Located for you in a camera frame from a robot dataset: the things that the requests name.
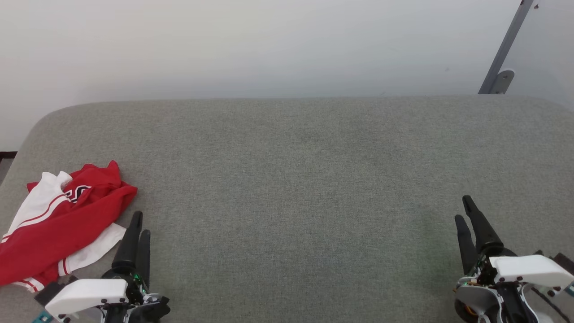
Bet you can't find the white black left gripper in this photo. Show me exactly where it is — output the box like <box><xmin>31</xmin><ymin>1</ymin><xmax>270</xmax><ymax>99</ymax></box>
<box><xmin>45</xmin><ymin>211</ymin><xmax>171</xmax><ymax>323</ymax></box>

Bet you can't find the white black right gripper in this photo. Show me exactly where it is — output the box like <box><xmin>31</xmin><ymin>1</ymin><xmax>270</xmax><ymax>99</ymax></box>
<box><xmin>454</xmin><ymin>195</ymin><xmax>574</xmax><ymax>323</ymax></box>

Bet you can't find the red and white shirt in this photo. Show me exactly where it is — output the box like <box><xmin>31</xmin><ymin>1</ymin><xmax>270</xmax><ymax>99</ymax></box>
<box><xmin>0</xmin><ymin>160</ymin><xmax>138</xmax><ymax>293</ymax></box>

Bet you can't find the grey slanted metal bar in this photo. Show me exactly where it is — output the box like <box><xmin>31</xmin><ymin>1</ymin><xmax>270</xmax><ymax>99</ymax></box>
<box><xmin>478</xmin><ymin>0</ymin><xmax>535</xmax><ymax>95</ymax></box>

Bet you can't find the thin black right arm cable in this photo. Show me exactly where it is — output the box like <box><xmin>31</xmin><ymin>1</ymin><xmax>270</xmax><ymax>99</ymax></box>
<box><xmin>531</xmin><ymin>286</ymin><xmax>571</xmax><ymax>323</ymax></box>

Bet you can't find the grey metal foot bracket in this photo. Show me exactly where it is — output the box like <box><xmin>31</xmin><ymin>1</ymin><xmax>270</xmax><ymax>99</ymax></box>
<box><xmin>489</xmin><ymin>69</ymin><xmax>515</xmax><ymax>95</ymax></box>

